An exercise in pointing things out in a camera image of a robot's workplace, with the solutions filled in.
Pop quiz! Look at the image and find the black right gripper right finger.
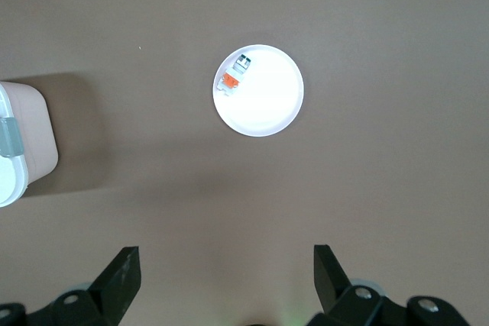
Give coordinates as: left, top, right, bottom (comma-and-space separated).
307, 244, 473, 326

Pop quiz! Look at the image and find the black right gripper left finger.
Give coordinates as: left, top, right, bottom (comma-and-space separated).
0, 245, 142, 326

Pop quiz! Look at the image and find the white lidded storage box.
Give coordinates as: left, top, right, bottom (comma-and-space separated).
0, 80, 59, 208

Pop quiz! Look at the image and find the grey box latch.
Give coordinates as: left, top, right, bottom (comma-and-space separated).
0, 116, 22, 158

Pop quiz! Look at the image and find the pale pink round plate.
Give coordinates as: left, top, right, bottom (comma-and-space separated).
212, 44, 306, 137

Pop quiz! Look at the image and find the white and orange switch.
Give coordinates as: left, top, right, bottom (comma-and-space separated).
216, 53, 252, 97

